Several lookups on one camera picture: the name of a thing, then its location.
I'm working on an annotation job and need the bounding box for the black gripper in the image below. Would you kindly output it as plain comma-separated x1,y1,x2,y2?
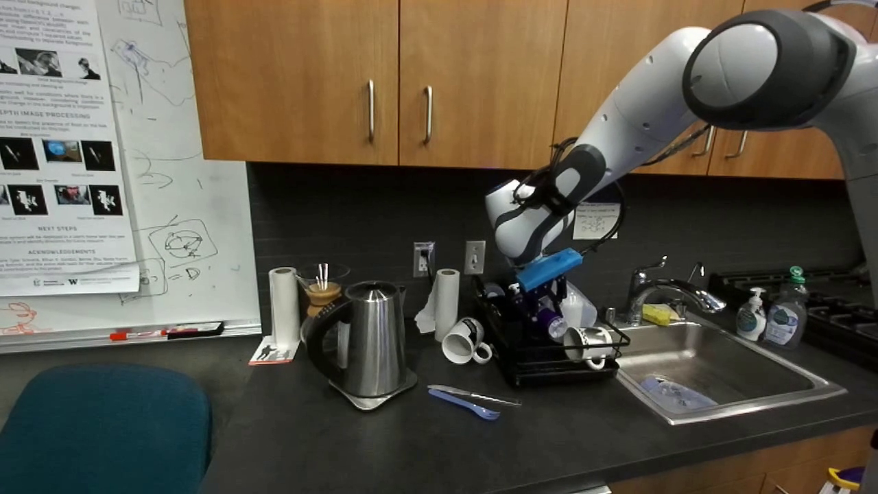
521,283,573,334

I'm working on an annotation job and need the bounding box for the blue purple printed bottle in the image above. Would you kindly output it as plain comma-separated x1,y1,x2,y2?
533,295,571,341

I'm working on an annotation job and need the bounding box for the dish soap bottle green cap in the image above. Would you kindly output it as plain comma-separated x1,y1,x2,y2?
761,264,813,354

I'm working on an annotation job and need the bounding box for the white plastic container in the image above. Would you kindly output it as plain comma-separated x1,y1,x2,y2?
556,279,604,338

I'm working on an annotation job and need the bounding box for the white mug checkered band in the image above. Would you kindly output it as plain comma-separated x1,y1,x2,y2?
559,320,618,372

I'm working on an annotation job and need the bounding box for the plain white ceramic mug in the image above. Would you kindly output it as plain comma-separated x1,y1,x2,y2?
440,315,497,371

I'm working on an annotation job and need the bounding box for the loose paper towel roll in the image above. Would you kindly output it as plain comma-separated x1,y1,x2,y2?
411,266,463,343

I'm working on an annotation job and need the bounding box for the chrome sink faucet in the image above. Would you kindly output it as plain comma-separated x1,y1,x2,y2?
622,251,698,323

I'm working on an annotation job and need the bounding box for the yellow sponge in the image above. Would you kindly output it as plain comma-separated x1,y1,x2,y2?
640,302,685,328

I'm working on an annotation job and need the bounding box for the chrome sink sprayer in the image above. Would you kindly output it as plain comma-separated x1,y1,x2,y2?
688,260,730,319

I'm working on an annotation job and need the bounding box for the stainless steel electric kettle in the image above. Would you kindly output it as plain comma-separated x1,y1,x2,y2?
300,277,411,400

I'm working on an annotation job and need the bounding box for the stainless steel sink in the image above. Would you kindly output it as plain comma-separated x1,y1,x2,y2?
611,312,850,431

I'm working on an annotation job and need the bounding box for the white soap pump dispenser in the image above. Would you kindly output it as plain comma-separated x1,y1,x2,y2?
733,284,770,345

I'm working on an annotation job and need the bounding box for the glass pour-over coffee maker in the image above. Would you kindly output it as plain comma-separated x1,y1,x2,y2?
300,260,353,323

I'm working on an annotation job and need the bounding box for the lower wooden cabinet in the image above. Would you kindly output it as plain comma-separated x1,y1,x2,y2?
610,423,878,494

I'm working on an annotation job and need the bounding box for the upper wooden cabinet door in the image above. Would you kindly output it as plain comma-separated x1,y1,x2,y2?
551,0,746,179
397,0,571,172
702,121,848,184
184,0,404,170

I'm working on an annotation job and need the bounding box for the paper towel roll on holder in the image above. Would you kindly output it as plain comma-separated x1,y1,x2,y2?
248,264,304,371

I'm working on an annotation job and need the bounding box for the black stove top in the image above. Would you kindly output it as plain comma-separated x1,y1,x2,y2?
706,260,878,376

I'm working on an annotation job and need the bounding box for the whiteboard with drawings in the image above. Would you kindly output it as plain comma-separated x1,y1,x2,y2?
0,0,267,357

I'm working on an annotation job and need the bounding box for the red whiteboard marker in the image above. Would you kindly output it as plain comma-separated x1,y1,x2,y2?
108,323,173,345

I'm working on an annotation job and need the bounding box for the teal office chair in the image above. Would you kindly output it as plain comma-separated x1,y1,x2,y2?
0,361,217,494

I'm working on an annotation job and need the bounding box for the printed research poster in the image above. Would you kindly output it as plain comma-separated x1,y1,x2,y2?
0,0,142,302

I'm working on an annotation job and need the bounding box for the blue wrist camera box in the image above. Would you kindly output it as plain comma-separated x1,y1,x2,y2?
514,246,586,295

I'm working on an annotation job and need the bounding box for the black wire drying rack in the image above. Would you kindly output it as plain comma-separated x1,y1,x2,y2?
473,275,636,390

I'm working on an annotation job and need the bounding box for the wall power outlet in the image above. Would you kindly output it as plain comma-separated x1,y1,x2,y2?
408,239,440,279
462,239,490,277

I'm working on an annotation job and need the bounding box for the white wall plate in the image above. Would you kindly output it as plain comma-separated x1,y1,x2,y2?
573,201,625,243

